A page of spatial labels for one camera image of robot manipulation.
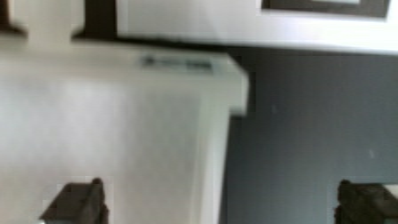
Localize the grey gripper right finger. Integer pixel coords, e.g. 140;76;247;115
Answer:
334;180;398;224

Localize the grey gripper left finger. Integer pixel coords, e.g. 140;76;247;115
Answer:
39;178;108;224

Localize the white drawer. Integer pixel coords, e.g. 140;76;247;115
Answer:
0;0;249;224

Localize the white marker sheet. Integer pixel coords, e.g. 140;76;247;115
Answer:
115;0;398;54

